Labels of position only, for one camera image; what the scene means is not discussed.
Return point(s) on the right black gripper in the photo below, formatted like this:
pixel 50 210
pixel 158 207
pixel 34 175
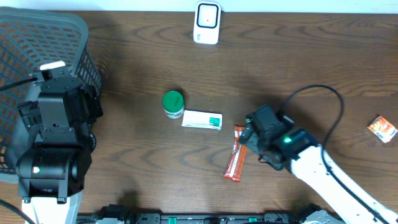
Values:
pixel 245 134

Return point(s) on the red orange snack bar wrapper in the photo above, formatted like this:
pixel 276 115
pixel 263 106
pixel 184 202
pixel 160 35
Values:
pixel 236 160

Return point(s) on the white barcode scanner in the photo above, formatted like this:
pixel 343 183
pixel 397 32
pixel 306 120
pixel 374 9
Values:
pixel 206 27

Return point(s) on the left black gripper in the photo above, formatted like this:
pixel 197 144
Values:
pixel 84 101

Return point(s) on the white green medicine box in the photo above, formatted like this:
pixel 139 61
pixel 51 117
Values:
pixel 198 119

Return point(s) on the grey plastic mesh basket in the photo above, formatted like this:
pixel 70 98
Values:
pixel 29 39

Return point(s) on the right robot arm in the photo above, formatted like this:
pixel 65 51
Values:
pixel 282 145

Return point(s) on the orange small carton box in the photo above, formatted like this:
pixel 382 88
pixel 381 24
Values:
pixel 383 129

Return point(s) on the green lid jar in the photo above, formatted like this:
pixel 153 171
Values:
pixel 173 104

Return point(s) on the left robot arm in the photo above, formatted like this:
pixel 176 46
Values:
pixel 52 170

